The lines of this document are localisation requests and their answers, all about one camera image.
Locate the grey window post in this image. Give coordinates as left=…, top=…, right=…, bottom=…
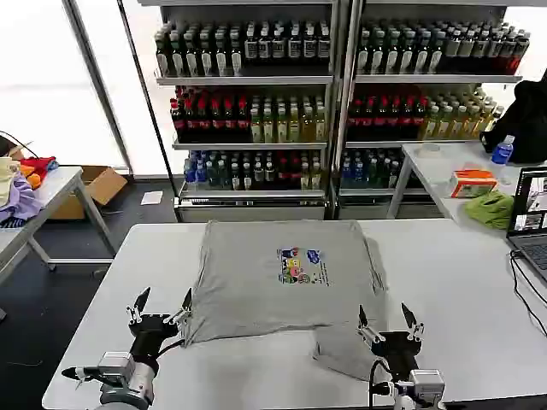
left=62, top=0, right=134, bottom=174

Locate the blue water bottle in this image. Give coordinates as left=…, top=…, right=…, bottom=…
left=491, top=135, right=516, bottom=166

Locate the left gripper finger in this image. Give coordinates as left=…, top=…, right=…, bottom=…
left=162, top=287, right=194, bottom=326
left=126, top=286, right=152, bottom=325

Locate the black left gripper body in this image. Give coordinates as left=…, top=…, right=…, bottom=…
left=127, top=313, right=186, bottom=365

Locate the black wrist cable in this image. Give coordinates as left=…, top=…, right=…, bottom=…
left=156, top=335, right=187, bottom=358
left=368, top=359, right=392, bottom=399

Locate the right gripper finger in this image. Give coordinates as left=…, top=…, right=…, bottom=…
left=356, top=304, right=386, bottom=344
left=400, top=302, right=426, bottom=342

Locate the red cloth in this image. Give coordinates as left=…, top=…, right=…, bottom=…
left=19, top=155, right=59, bottom=189

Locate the white desk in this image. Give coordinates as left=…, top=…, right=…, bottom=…
left=385, top=142, right=547, bottom=234

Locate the black laptop cable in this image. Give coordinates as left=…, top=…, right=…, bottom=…
left=509, top=249, right=547, bottom=337

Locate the grey side table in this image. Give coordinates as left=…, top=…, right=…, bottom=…
left=0, top=166, right=117, bottom=285

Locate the bottle shelf with cola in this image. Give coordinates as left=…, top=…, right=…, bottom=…
left=152, top=0, right=339, bottom=222

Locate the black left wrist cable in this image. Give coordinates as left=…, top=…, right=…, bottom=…
left=156, top=335, right=187, bottom=358

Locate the open laptop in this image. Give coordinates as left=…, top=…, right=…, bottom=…
left=505, top=166, right=547, bottom=272

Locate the green cloth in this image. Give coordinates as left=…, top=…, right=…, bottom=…
left=464, top=191, right=515, bottom=231

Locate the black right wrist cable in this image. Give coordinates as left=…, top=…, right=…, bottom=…
left=368, top=359, right=392, bottom=399

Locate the thin black pole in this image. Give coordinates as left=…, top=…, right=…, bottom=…
left=116, top=0, right=177, bottom=223

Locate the grey printed T-shirt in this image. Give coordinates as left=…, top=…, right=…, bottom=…
left=183, top=219, right=389, bottom=382

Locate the large open cardboard box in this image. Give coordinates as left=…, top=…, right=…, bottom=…
left=50, top=165, right=129, bottom=220

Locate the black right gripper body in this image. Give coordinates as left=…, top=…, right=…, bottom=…
left=370, top=331, right=423, bottom=382

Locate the black bag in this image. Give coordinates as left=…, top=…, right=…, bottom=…
left=479, top=79, right=547, bottom=165

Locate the purple cloth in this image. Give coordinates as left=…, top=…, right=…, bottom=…
left=0, top=175, right=44, bottom=230

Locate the bottle shelf with red drinks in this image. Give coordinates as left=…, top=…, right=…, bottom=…
left=337, top=0, right=532, bottom=220

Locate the orange tissue box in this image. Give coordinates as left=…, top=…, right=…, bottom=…
left=450, top=168, right=499, bottom=199

